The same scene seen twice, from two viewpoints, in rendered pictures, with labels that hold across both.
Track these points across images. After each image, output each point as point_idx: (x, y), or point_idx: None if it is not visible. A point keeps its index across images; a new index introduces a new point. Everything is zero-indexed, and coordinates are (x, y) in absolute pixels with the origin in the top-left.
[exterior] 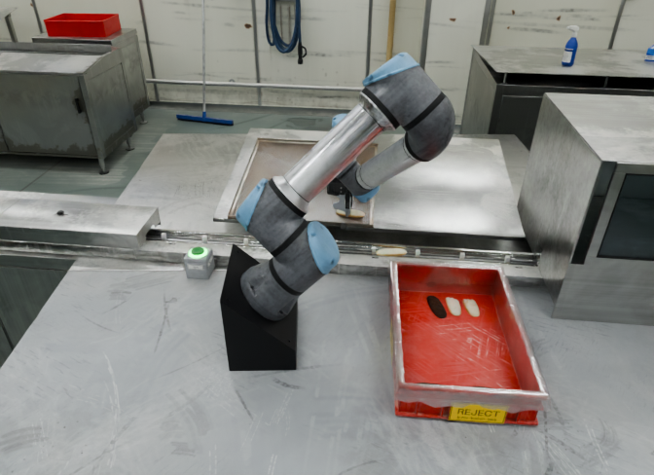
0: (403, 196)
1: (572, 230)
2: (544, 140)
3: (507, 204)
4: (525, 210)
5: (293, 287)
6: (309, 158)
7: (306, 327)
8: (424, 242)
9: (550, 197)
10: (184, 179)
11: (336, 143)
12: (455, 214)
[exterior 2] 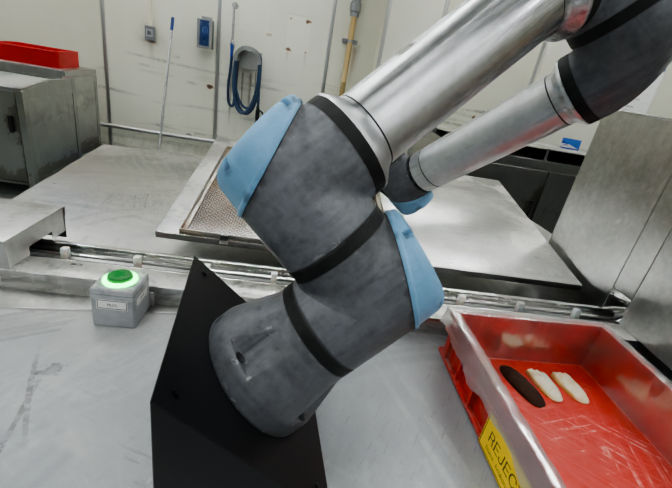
0: (419, 225)
1: None
2: (616, 161)
3: (542, 245)
4: (569, 253)
5: (343, 359)
6: (412, 54)
7: (323, 430)
8: (453, 286)
9: (647, 229)
10: (120, 188)
11: (477, 25)
12: (489, 252)
